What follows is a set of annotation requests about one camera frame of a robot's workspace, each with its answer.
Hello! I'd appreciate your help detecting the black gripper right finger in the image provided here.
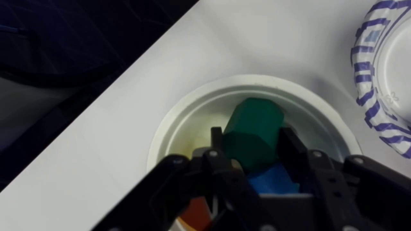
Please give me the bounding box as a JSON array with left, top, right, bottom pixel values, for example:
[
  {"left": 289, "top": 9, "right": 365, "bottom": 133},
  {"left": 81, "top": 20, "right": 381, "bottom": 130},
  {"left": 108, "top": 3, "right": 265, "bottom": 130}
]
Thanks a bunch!
[{"left": 278, "top": 125, "right": 411, "bottom": 231}]

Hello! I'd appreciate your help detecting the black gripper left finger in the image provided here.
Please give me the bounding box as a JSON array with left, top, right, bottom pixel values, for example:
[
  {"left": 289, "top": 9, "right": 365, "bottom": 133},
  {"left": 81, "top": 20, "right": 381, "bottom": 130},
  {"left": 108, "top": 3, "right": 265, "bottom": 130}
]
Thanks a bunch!
[{"left": 92, "top": 125, "right": 275, "bottom": 231}]

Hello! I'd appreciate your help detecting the green block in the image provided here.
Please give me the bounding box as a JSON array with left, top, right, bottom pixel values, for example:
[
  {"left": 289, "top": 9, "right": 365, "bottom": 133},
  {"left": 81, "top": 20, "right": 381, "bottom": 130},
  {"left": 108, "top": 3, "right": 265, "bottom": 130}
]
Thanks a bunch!
[{"left": 223, "top": 96, "right": 287, "bottom": 173}]

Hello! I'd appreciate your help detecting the orange block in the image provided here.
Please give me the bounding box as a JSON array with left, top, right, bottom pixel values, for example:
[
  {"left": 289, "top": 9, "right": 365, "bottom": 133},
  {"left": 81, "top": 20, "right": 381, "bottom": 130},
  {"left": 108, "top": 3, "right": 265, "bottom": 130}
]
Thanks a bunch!
[{"left": 178, "top": 196, "right": 215, "bottom": 231}]

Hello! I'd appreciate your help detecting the blue rounded block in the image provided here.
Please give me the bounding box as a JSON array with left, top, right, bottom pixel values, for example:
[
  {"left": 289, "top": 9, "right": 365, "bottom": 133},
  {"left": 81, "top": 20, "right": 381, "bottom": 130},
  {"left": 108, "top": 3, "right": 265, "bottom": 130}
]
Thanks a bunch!
[{"left": 246, "top": 163, "right": 301, "bottom": 196}]

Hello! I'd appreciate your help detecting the white bowl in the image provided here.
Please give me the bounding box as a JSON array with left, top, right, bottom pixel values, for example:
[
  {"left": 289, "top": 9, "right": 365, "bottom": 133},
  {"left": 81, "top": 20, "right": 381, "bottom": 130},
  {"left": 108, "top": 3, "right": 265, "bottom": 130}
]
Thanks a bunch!
[{"left": 147, "top": 74, "right": 364, "bottom": 177}]

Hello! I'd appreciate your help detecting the blue striped paper plate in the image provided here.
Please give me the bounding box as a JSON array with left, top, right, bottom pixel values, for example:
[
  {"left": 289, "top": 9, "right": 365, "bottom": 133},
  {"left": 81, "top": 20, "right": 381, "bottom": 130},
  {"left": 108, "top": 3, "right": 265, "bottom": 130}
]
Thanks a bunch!
[{"left": 350, "top": 0, "right": 411, "bottom": 160}]

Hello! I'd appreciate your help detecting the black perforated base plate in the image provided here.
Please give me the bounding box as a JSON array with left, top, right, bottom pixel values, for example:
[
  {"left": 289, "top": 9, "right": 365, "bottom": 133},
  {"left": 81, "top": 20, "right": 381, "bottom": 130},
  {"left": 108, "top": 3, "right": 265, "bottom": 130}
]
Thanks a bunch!
[{"left": 0, "top": 0, "right": 201, "bottom": 192}]

